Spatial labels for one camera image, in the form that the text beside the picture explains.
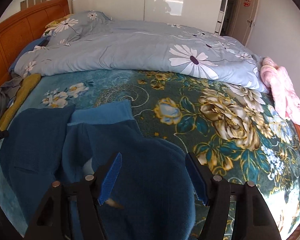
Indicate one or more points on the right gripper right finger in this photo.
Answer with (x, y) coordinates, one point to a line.
(253, 219)

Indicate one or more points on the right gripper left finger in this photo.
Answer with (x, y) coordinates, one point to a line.
(52, 219)

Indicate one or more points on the grey sweatshirt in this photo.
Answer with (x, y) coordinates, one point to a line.
(8, 92)

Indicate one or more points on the mustard knit sweater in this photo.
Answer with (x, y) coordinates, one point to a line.
(27, 85)

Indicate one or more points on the teal floral bed blanket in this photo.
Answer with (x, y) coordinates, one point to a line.
(233, 130)

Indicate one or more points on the orange wooden headboard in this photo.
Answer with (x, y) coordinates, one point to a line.
(24, 27)

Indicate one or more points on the blue pillow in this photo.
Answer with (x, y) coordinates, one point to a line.
(43, 41)

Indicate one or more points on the pink blanket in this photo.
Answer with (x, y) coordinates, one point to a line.
(286, 101)

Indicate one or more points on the yellow floral pillow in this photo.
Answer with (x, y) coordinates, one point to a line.
(56, 22)

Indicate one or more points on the light blue floral duvet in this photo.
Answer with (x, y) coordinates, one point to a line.
(90, 40)

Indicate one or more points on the room door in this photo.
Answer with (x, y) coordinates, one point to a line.
(243, 20)

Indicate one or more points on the white glossy wardrobe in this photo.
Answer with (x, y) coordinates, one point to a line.
(207, 15)

